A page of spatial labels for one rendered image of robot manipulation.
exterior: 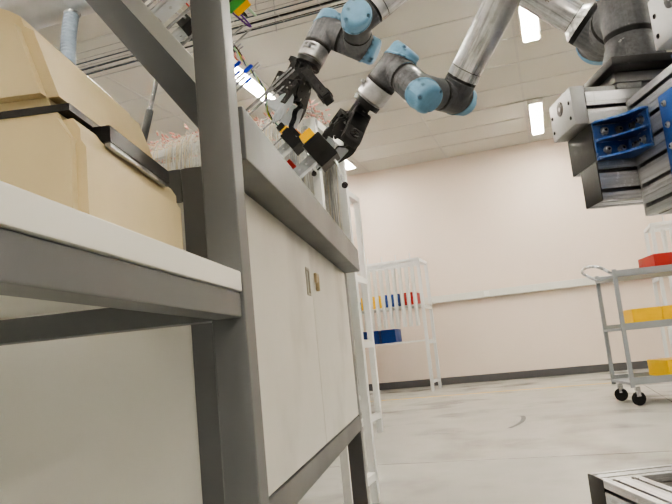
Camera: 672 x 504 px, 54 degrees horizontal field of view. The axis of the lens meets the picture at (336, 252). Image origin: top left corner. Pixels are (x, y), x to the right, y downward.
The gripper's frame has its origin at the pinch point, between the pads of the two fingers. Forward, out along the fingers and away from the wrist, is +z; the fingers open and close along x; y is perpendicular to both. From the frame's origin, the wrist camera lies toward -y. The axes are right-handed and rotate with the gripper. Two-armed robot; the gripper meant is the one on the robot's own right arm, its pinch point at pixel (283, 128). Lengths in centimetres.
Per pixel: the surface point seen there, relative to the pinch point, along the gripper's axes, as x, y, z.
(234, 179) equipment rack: 87, -54, 39
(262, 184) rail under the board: 69, -45, 34
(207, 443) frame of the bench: 75, -58, 64
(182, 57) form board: 84, -37, 26
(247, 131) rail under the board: 80, -47, 31
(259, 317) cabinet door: 63, -50, 49
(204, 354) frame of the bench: 77, -54, 56
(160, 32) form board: 85, -33, 24
